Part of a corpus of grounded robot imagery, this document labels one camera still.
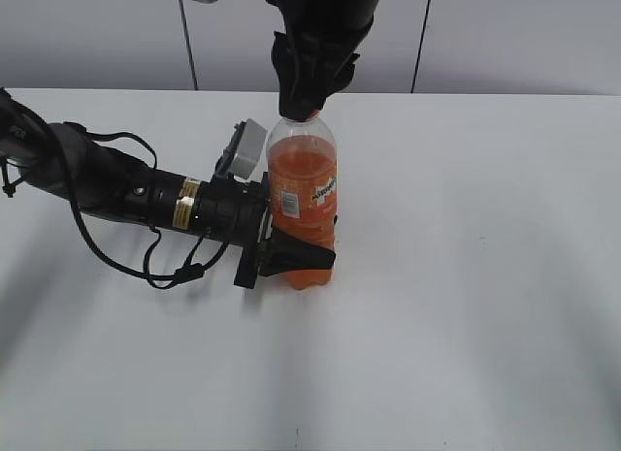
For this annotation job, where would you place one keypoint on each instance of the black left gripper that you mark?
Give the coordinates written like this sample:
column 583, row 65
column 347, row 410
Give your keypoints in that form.
column 233, row 213

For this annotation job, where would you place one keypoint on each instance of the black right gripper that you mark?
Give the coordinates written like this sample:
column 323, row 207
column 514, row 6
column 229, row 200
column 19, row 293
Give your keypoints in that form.
column 344, row 21

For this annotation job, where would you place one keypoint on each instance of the orange soda bottle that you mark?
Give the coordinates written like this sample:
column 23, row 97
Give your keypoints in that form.
column 302, row 168

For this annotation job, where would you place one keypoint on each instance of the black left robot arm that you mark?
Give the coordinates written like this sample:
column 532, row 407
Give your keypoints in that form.
column 70, row 162

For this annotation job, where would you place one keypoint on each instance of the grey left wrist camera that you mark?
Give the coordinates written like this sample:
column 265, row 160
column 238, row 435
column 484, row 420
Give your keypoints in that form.
column 240, row 157

